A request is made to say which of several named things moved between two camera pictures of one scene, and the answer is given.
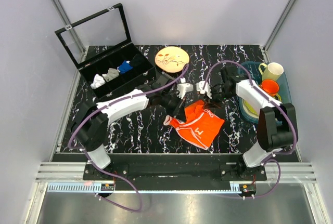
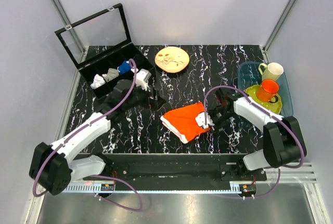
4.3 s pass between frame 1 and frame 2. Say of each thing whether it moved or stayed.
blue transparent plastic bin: stayed
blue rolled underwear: stayed
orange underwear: moved
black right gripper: moved
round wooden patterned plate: stayed
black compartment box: stayed
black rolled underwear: stayed
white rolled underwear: stayed
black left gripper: moved
